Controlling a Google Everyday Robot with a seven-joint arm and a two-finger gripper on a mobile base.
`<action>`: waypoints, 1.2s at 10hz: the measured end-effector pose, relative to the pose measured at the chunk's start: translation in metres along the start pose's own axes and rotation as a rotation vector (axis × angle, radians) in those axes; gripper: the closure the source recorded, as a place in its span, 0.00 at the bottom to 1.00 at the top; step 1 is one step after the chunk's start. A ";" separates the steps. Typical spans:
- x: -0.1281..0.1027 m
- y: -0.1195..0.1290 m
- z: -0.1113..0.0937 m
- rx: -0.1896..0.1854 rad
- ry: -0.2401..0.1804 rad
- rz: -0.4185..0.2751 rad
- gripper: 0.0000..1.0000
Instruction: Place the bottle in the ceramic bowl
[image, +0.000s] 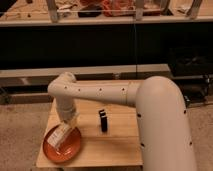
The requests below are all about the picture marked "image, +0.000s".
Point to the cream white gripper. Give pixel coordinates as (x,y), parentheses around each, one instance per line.
(69,117)

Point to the white labelled bottle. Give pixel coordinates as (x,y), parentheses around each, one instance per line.
(59,135)

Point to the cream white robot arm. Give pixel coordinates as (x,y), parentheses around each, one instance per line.
(163,126)

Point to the orange ceramic bowl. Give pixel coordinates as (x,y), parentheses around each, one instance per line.
(67,150)

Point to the small black block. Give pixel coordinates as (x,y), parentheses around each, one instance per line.
(103,120)

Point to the wooden table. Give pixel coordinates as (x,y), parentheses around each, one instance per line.
(119,146)

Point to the long wooden bench shelf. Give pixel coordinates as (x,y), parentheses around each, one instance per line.
(42,76)

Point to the red cloth on shelf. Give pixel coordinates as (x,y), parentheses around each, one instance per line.
(113,8)

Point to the black box on right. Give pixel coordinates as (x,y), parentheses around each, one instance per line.
(191,61)

